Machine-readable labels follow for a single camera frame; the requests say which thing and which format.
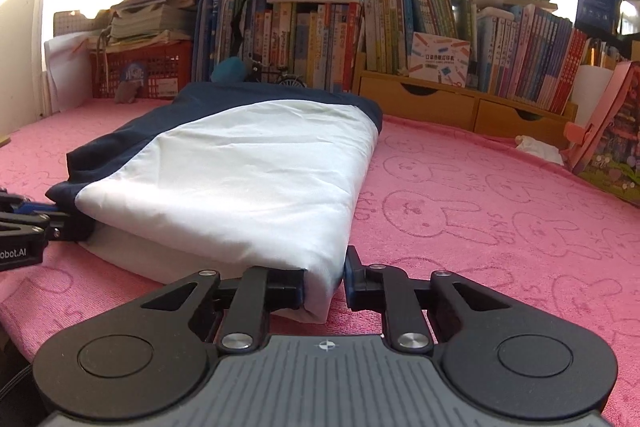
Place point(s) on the black model bicycle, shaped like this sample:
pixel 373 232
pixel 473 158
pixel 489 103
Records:
pixel 292 82

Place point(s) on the white grid board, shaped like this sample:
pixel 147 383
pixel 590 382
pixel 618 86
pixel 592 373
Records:
pixel 75 24

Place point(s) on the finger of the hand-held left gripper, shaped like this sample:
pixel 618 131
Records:
pixel 32 207
pixel 70 227

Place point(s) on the pink picture book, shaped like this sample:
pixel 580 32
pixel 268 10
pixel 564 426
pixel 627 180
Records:
pixel 610 147

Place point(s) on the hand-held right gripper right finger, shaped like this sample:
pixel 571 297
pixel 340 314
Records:
pixel 350 277

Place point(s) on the grey figurine with blue sign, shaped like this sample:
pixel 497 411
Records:
pixel 125 94

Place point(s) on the navy white striped jacket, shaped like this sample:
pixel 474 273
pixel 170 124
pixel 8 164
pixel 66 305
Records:
pixel 240 177

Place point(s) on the white card sheet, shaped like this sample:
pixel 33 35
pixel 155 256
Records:
pixel 590 89

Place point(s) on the white paper sheets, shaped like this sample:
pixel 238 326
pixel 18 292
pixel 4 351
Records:
pixel 67 72

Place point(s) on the blue plush ball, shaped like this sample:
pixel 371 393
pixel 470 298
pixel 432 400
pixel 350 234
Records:
pixel 227 69

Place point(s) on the crumpled white tissue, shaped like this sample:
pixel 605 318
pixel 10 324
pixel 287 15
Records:
pixel 540 149

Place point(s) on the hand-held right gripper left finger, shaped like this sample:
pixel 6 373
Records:
pixel 250 302

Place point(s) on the row of pink spine books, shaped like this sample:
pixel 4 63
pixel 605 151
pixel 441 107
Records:
pixel 530 57

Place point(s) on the white printed carton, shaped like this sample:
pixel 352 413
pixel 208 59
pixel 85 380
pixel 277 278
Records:
pixel 439 59

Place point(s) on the row of thin blue books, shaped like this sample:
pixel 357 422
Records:
pixel 215 27

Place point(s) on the stack of paper booklets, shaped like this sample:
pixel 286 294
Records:
pixel 145 22

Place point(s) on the row of green spine books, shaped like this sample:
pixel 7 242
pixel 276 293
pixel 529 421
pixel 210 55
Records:
pixel 395 27

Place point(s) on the red plastic crate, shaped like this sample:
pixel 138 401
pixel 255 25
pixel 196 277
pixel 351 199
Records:
pixel 165 67

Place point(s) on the wooden drawer organizer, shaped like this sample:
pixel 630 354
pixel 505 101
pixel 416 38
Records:
pixel 450 102

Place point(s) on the wooden board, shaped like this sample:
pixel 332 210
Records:
pixel 4 140

